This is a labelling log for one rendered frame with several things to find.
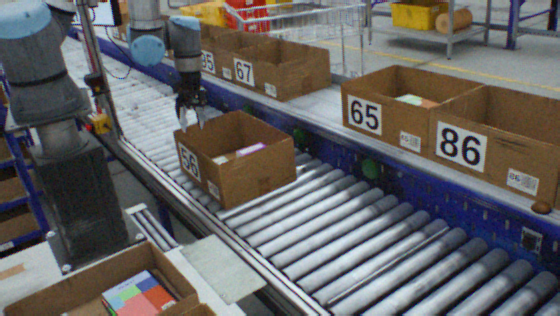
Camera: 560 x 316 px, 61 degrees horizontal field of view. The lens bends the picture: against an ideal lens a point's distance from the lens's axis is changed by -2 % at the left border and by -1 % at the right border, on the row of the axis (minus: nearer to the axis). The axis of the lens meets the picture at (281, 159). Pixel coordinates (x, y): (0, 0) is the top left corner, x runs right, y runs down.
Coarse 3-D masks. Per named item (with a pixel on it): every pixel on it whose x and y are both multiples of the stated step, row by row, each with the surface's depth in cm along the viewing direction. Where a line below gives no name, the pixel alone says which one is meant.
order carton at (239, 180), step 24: (216, 120) 190; (240, 120) 196; (192, 144) 188; (216, 144) 194; (240, 144) 200; (264, 144) 184; (288, 144) 164; (216, 168) 154; (240, 168) 156; (264, 168) 162; (288, 168) 168; (240, 192) 160; (264, 192) 165
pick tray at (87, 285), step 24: (96, 264) 123; (120, 264) 127; (144, 264) 132; (168, 264) 123; (48, 288) 117; (72, 288) 121; (96, 288) 125; (192, 288) 112; (24, 312) 115; (48, 312) 119; (72, 312) 121; (96, 312) 120; (168, 312) 106
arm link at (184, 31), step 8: (176, 16) 148; (184, 16) 149; (168, 24) 145; (176, 24) 145; (184, 24) 144; (192, 24) 145; (176, 32) 145; (184, 32) 145; (192, 32) 146; (176, 40) 145; (184, 40) 146; (192, 40) 147; (176, 48) 148; (184, 48) 147; (192, 48) 148; (200, 48) 151; (176, 56) 149; (184, 56) 148; (192, 56) 149
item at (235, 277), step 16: (208, 240) 144; (192, 256) 138; (208, 256) 137; (224, 256) 137; (208, 272) 131; (224, 272) 130; (240, 272) 130; (224, 288) 125; (240, 288) 124; (256, 288) 123
